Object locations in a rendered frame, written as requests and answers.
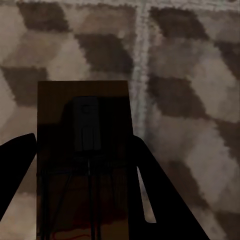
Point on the mousetrap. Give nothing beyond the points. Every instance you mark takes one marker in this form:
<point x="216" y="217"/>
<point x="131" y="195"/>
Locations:
<point x="81" y="181"/>

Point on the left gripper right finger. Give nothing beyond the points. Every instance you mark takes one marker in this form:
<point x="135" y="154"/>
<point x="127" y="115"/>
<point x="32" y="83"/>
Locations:
<point x="174" y="220"/>

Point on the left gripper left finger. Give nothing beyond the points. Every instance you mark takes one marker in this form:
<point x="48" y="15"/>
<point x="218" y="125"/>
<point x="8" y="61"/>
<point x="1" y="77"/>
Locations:
<point x="16" y="157"/>

